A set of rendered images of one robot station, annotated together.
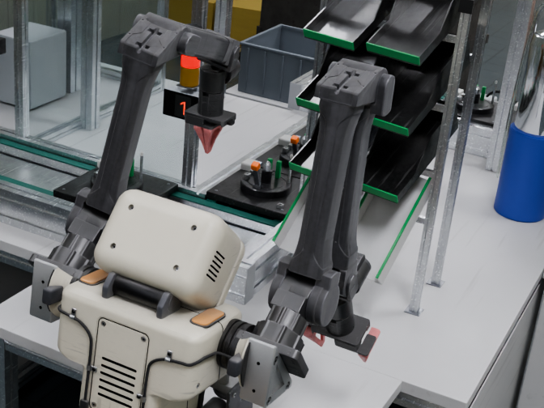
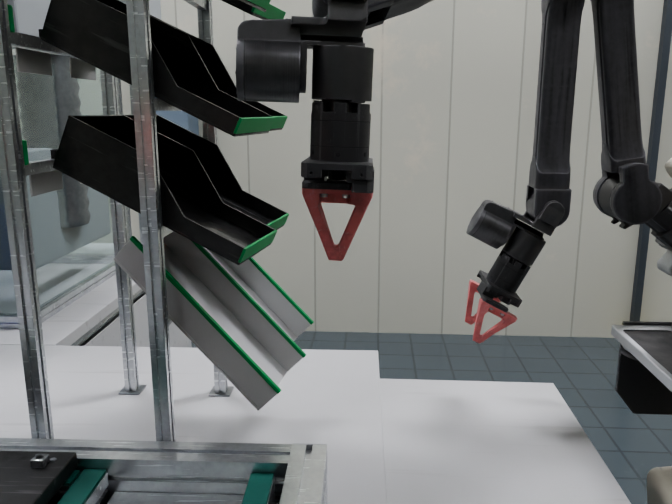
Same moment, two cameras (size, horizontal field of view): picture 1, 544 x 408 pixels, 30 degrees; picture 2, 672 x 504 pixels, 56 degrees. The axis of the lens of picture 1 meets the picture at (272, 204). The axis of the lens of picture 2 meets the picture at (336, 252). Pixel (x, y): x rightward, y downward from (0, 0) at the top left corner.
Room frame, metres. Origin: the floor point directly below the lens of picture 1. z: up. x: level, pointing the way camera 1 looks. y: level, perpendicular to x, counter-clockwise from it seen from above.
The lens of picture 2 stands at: (2.37, 0.73, 1.38)
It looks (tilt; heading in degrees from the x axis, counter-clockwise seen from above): 13 degrees down; 248
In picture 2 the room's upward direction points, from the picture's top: straight up
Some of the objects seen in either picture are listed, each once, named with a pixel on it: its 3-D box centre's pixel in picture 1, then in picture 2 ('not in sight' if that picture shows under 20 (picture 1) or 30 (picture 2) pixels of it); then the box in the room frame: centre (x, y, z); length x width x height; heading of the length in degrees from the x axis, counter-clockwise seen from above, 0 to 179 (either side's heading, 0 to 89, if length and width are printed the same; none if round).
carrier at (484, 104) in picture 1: (475, 96); not in sight; (3.45, -0.68, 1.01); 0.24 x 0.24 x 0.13; 66
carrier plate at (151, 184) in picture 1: (116, 189); not in sight; (2.48, 0.42, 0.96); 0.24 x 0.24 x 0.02; 66
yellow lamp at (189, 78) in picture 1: (189, 74); not in sight; (2.53, 0.25, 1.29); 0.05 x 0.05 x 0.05
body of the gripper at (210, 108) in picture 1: (210, 104); (340, 140); (2.14, 0.16, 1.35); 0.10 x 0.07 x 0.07; 65
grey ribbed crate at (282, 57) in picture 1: (318, 70); not in sight; (4.47, -0.15, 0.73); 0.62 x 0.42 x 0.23; 66
